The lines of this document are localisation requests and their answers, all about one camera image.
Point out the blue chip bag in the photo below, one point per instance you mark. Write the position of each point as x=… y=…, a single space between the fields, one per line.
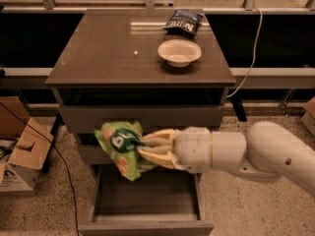
x=185 y=20

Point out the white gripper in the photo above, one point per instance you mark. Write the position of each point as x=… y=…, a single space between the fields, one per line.
x=193 y=147

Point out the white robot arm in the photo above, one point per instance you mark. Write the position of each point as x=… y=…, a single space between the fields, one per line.
x=267 y=152

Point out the grey bottom drawer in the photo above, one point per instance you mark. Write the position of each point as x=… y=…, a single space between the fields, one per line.
x=162 y=202

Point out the cardboard box at right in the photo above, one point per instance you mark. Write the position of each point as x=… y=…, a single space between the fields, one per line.
x=308 y=119

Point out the grey drawer cabinet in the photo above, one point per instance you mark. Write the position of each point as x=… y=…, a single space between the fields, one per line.
x=118 y=49

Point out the grey top drawer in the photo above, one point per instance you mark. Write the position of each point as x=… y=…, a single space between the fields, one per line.
x=85 y=109

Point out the white paper bowl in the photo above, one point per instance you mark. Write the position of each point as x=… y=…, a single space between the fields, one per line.
x=179 y=53

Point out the open cardboard box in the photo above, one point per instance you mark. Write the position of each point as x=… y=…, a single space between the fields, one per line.
x=24 y=146

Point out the green rice chip bag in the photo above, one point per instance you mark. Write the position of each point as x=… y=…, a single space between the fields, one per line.
x=119 y=140

